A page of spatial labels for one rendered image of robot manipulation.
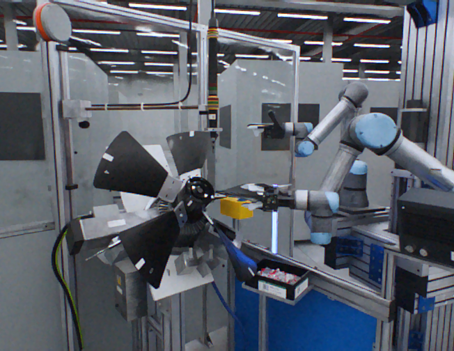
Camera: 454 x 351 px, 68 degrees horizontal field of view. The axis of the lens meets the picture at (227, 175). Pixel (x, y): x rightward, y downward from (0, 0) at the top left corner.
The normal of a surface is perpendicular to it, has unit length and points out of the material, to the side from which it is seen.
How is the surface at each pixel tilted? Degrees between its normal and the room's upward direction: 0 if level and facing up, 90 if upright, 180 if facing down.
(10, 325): 90
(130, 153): 76
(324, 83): 90
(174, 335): 90
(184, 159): 48
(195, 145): 41
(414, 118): 90
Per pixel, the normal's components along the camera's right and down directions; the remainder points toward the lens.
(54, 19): 0.95, 0.04
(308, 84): 0.19, 0.14
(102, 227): 0.47, -0.55
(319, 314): -0.79, 0.08
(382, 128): -0.18, 0.07
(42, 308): 0.62, 0.11
